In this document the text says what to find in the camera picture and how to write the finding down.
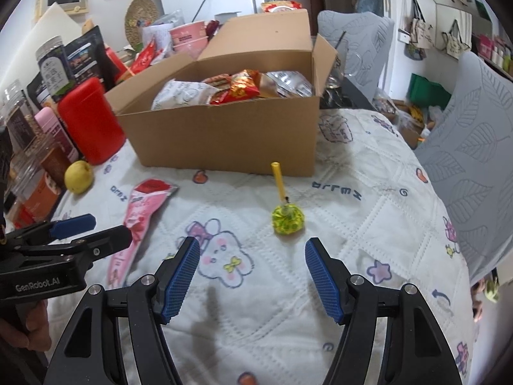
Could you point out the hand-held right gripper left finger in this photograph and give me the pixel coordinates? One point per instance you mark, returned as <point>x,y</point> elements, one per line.
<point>180,280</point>

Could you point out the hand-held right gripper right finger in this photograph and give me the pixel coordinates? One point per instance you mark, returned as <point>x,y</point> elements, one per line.
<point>322,280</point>

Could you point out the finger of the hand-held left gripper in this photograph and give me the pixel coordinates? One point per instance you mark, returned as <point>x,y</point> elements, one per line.
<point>108,240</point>
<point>72,226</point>

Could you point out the pink snack packet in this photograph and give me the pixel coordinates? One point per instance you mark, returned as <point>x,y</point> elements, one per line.
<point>140,208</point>

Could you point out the green lollipop yellow stick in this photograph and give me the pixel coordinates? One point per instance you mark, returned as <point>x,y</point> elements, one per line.
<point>286,218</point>

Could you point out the cardboard box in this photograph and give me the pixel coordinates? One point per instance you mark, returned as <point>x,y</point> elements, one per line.
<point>224,140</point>

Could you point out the white cartoon print packet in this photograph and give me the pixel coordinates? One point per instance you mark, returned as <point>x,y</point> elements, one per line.
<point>180,96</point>

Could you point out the red snack packet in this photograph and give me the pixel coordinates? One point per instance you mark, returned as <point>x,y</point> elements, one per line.
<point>222,97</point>
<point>246,82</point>

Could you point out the brown nut bar packet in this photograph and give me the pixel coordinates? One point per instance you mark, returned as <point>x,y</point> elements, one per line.
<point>216,80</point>

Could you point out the silver foil packet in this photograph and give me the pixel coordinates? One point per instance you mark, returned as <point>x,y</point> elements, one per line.
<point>290,84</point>

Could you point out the person's left hand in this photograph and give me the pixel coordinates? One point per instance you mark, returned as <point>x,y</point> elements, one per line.
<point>36,325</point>

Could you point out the yellow fruit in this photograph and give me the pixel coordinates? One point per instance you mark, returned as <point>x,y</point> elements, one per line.
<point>79,177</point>

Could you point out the open jar orange label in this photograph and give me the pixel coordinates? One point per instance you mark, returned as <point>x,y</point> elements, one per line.
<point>40,184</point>

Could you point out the white quilted cartoon tablecloth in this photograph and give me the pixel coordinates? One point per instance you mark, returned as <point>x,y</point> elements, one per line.
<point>360,208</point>

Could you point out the pink bottle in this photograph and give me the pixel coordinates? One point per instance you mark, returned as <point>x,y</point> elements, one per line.
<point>54,132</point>

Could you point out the red plastic canister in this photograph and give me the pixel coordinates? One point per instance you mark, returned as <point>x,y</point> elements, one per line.
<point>90,120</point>

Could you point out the clear jar dark label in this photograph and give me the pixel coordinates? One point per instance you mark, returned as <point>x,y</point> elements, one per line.
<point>14,92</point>
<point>18,124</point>

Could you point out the black oat bag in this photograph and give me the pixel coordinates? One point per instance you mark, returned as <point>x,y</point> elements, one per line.
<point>40,88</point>

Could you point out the black printed bag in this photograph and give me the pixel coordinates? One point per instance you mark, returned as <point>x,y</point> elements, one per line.
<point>88,56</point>

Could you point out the red foil bag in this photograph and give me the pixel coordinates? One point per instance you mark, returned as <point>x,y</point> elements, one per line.
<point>146,58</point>

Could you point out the grey leaf pattern chair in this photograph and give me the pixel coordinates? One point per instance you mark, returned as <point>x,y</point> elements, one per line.
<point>473,160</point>
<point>352,40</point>

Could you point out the white foam board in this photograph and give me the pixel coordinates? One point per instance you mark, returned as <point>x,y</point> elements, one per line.
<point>44,28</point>

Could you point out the stacked pink paper bowls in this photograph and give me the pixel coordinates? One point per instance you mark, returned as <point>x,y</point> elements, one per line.
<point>186,36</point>

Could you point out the round woven mat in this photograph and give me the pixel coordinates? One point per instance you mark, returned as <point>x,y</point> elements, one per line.
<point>140,18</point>

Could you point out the white tote bag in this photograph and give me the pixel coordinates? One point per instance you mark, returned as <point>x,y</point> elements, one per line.
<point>419,36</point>
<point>457,44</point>

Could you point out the red white snack bag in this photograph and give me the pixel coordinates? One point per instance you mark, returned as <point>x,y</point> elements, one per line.
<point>280,6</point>

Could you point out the row of bottles and boxes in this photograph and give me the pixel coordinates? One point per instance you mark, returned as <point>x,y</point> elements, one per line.
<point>497,54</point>

